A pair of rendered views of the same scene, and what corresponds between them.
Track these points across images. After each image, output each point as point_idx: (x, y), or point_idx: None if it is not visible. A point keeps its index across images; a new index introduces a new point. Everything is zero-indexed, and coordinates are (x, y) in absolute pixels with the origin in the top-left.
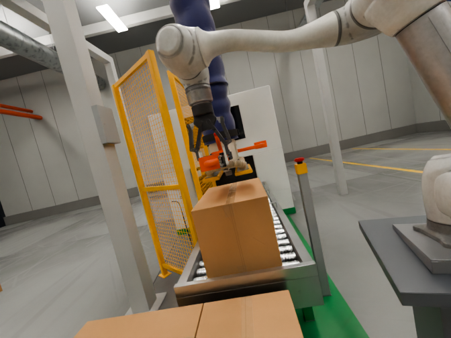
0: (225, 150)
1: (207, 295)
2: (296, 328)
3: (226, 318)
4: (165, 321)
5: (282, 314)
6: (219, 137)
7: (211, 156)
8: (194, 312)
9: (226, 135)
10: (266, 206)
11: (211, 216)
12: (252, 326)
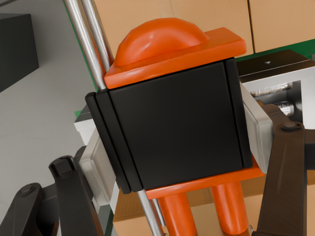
0: (86, 146)
1: (253, 71)
2: (101, 14)
3: (205, 24)
4: (311, 9)
5: (123, 37)
6: (85, 205)
7: (155, 60)
8: (265, 32)
9: (22, 220)
10: (123, 202)
11: (263, 176)
12: (161, 11)
